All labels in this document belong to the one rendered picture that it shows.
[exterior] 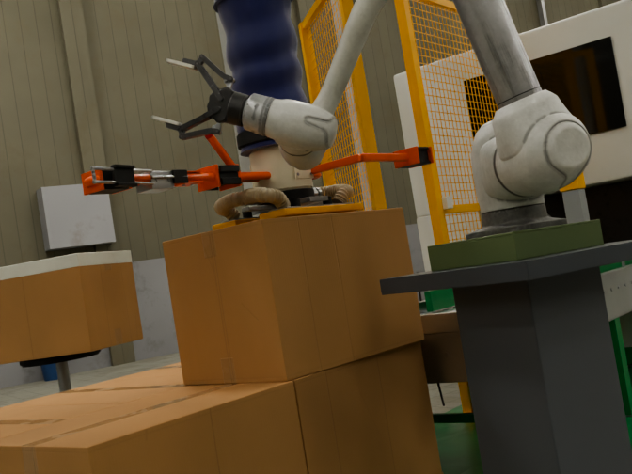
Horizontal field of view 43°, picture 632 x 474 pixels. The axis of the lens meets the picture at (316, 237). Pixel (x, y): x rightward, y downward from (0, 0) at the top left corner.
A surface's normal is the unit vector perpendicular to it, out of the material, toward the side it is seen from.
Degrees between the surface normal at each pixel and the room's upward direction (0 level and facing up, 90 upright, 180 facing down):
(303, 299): 90
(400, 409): 90
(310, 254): 90
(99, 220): 90
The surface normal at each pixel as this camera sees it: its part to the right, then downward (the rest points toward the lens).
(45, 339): -0.32, 0.01
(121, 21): 0.52, -0.12
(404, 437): 0.77, -0.15
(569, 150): 0.22, 0.02
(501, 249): -0.84, 0.11
